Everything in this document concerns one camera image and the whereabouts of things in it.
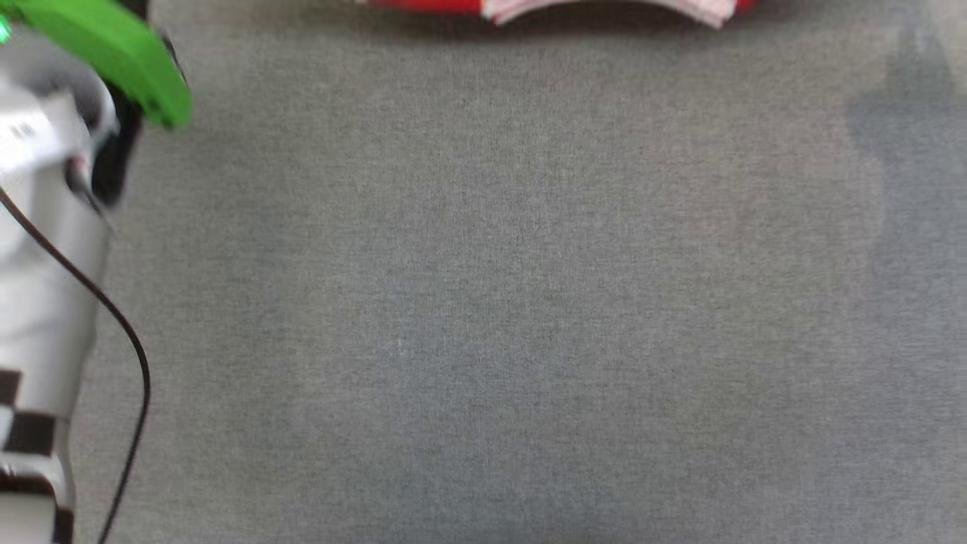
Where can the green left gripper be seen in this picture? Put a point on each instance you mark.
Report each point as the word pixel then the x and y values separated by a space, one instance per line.
pixel 113 45

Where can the red and white garment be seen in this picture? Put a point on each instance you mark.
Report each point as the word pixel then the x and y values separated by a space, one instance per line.
pixel 544 6

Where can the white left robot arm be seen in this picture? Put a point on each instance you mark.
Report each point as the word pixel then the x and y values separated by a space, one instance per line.
pixel 38 287

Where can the grey fabric padded surface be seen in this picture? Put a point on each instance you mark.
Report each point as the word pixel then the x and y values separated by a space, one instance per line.
pixel 491 302

